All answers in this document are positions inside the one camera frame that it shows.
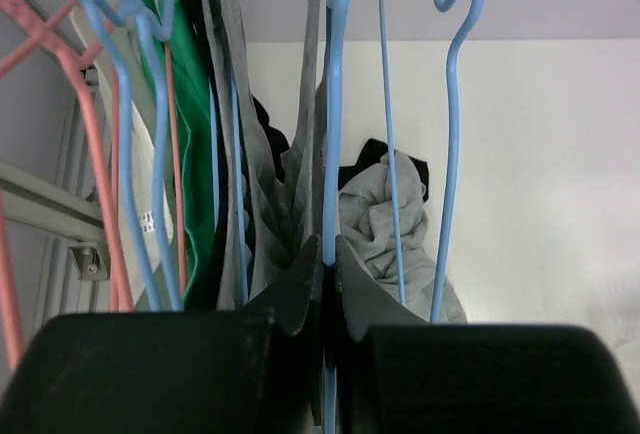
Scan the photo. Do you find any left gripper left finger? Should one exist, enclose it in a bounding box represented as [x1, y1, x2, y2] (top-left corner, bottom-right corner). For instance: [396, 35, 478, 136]
[1, 237, 323, 433]

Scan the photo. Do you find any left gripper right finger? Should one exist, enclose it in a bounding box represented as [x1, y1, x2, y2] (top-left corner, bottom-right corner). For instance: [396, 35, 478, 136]
[335, 237, 639, 433]

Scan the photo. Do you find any gray tank top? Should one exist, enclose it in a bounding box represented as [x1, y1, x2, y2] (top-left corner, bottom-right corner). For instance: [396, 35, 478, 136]
[217, 0, 436, 319]

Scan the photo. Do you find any light blue wire hanger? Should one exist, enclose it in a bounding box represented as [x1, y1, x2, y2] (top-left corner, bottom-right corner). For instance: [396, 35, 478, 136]
[378, 0, 484, 323]

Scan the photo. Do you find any green garment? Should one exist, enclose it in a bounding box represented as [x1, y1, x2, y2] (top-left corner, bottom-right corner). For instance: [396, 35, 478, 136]
[169, 0, 216, 310]

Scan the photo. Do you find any large white garment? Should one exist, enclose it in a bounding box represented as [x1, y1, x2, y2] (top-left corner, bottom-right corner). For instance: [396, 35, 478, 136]
[70, 0, 175, 301]

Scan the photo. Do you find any black garment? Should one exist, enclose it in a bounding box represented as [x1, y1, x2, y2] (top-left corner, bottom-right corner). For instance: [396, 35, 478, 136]
[172, 0, 431, 310]

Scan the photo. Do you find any blue wire hanger with green garment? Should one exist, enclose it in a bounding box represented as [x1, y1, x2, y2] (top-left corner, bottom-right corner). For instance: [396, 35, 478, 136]
[71, 0, 246, 312]

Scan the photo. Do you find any pink wire hanger outer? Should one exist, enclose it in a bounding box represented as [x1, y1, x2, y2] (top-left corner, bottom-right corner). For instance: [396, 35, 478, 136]
[0, 0, 76, 375]

